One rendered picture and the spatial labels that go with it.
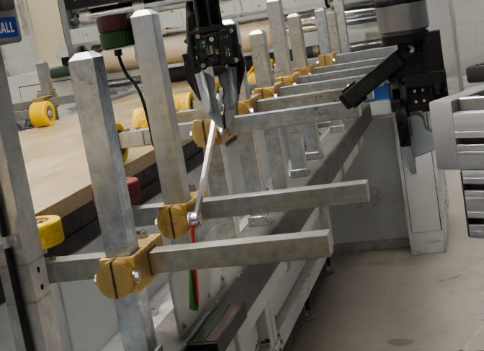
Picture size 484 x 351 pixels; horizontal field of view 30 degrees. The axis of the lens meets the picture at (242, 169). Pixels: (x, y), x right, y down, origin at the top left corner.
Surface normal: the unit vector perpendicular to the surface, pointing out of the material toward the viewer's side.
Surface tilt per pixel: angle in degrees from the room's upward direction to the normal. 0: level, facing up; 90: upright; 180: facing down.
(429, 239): 90
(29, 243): 90
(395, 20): 90
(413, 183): 90
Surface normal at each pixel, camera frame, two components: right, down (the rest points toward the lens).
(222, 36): 0.11, 0.14
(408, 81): -0.23, 0.20
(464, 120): -0.68, 0.23
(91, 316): 0.96, -0.11
